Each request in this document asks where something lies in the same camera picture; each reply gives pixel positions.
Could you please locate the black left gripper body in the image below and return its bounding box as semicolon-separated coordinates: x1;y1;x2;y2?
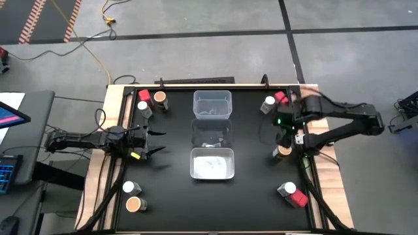
129;126;150;160

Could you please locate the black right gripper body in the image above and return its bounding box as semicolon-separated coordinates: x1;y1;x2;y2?
277;123;306;148

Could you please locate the brown lid spice jar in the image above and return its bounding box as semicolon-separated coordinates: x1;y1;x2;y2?
272;145;293;161
153;91;170;112
125;196;148;213

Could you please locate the white lid spice jar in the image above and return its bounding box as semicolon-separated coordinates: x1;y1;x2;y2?
260;95;277;115
137;101;153;119
276;181;297;198
122;180;143;196

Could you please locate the red lid spice jar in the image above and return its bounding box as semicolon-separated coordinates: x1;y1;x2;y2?
274;91;290;106
284;189;309;209
138;89;153;107

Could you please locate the clear plastic bin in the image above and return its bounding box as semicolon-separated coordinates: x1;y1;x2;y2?
193;89;233;120
191;117;233;148

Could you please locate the white plastic bin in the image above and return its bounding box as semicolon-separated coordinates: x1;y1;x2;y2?
189;147;236;181

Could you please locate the long black power strip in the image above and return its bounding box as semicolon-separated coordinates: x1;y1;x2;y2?
153;76;236;86

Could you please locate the black desk beam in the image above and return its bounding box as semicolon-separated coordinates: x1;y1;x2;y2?
31;161;86;192

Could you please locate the laptop computer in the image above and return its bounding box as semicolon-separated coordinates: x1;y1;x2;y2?
0;90;56;187

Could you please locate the angled computer monitor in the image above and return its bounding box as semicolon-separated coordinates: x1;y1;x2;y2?
0;101;32;130

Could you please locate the white paper sheet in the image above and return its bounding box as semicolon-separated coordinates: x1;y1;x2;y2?
0;92;26;144

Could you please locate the backlit computer keyboard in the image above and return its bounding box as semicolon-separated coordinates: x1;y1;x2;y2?
0;155;24;195

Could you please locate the black orange striped floor mat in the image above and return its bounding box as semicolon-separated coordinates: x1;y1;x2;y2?
0;0;82;45

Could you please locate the black computer mouse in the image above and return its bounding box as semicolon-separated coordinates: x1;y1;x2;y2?
0;215;20;235

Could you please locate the red and black device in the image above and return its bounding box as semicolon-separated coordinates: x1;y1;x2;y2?
0;46;10;74

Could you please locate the thin yellow cable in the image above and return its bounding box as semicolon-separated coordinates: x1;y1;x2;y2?
48;0;114;85

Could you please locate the black floor cable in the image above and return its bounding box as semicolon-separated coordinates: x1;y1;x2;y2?
6;24;118;62

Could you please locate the yellow extension cord with plug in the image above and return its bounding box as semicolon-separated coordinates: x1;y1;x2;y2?
100;0;131;25

